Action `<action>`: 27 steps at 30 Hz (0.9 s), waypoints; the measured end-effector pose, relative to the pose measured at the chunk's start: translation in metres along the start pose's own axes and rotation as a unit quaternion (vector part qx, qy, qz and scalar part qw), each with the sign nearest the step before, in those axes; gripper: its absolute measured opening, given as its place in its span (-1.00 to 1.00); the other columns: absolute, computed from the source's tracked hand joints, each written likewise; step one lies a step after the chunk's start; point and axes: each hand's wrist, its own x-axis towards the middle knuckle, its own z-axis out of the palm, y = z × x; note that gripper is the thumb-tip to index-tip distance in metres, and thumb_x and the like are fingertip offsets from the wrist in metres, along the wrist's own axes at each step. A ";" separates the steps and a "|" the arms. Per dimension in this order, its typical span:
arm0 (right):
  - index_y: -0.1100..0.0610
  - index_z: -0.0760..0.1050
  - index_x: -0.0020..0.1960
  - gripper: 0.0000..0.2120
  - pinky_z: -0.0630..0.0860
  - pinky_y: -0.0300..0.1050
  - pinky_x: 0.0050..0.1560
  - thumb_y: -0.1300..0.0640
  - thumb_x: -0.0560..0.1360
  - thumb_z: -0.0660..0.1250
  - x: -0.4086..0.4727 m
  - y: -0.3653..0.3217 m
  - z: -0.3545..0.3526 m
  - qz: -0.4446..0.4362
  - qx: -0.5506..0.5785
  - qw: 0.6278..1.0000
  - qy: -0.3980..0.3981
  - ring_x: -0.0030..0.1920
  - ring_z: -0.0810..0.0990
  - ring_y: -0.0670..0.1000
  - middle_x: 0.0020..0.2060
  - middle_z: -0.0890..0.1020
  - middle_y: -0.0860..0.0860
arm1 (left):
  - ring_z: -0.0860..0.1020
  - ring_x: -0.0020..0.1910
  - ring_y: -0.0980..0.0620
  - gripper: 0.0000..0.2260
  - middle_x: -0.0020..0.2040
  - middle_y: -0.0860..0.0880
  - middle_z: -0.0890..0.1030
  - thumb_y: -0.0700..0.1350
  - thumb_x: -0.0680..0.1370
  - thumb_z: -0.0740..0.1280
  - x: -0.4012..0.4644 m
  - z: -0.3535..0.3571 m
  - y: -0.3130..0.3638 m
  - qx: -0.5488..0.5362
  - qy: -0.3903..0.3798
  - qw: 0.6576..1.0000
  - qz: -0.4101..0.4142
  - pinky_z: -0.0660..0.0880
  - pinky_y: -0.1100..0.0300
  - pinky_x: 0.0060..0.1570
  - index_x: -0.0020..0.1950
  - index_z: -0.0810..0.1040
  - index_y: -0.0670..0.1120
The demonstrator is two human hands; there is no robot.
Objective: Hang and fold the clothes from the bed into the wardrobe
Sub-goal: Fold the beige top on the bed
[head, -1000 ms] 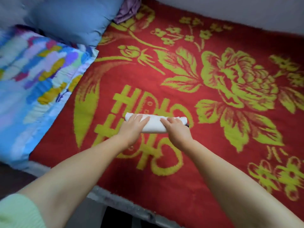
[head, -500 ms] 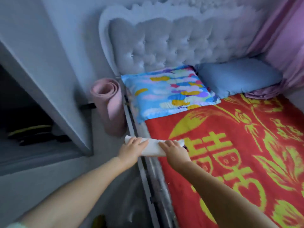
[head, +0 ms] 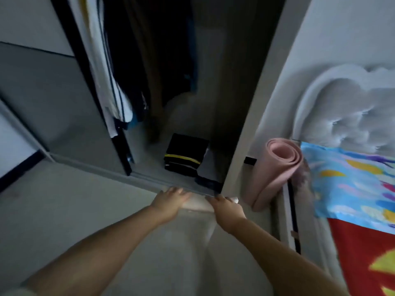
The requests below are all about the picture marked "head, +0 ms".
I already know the grey wardrobe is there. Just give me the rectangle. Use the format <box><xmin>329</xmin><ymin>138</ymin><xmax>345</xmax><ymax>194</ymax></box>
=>
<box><xmin>0</xmin><ymin>0</ymin><xmax>312</xmax><ymax>198</ymax></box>

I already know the white tufted headboard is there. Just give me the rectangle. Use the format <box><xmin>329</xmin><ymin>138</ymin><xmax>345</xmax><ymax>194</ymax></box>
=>
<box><xmin>291</xmin><ymin>63</ymin><xmax>395</xmax><ymax>159</ymax></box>

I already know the person's right forearm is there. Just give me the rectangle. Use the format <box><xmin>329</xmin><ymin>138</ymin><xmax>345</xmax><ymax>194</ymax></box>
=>
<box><xmin>230</xmin><ymin>219</ymin><xmax>349</xmax><ymax>296</ymax></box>

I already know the white navy striped jacket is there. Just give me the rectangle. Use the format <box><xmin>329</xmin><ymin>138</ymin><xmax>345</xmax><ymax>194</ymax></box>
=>
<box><xmin>67</xmin><ymin>0</ymin><xmax>134</xmax><ymax>139</ymax></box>

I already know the person's right hand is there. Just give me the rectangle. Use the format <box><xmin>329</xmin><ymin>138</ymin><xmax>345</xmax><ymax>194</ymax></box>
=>
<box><xmin>205</xmin><ymin>194</ymin><xmax>248</xmax><ymax>235</ymax></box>

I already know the person's left hand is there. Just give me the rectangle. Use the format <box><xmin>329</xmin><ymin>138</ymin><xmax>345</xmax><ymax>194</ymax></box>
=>
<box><xmin>150</xmin><ymin>187</ymin><xmax>193</xmax><ymax>222</ymax></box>

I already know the colourful patterned pillow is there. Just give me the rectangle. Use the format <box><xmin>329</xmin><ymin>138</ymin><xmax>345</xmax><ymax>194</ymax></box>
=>
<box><xmin>300</xmin><ymin>141</ymin><xmax>395</xmax><ymax>236</ymax></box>

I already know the pink rolled mat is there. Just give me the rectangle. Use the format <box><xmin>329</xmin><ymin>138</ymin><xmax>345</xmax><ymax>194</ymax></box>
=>
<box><xmin>246</xmin><ymin>138</ymin><xmax>304</xmax><ymax>212</ymax></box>

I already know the beige black-trim printed garment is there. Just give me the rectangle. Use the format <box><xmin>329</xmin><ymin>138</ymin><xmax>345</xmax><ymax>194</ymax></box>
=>
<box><xmin>179</xmin><ymin>193</ymin><xmax>240</xmax><ymax>213</ymax></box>

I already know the person's left forearm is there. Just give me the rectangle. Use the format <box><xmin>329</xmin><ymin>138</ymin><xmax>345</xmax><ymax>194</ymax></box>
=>
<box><xmin>21</xmin><ymin>206</ymin><xmax>167</xmax><ymax>296</ymax></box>

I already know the red bedsheet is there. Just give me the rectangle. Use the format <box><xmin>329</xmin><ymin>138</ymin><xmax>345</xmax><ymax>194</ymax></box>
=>
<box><xmin>327</xmin><ymin>217</ymin><xmax>395</xmax><ymax>296</ymax></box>

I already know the blue garment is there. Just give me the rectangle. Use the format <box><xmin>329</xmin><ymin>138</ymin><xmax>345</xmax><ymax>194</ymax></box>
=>
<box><xmin>187</xmin><ymin>21</ymin><xmax>200</xmax><ymax>93</ymax></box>

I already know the yellow basketball jersey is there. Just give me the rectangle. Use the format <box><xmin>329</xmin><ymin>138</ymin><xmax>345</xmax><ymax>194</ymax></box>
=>
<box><xmin>164</xmin><ymin>154</ymin><xmax>203</xmax><ymax>167</ymax></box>

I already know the black garment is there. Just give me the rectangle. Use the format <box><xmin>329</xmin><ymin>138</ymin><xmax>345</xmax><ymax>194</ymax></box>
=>
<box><xmin>164</xmin><ymin>133</ymin><xmax>211</xmax><ymax>163</ymax></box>
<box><xmin>102</xmin><ymin>0</ymin><xmax>152</xmax><ymax>128</ymax></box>

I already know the white bed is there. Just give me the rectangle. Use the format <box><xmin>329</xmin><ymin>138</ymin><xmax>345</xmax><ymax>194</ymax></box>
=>
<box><xmin>274</xmin><ymin>63</ymin><xmax>395</xmax><ymax>296</ymax></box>

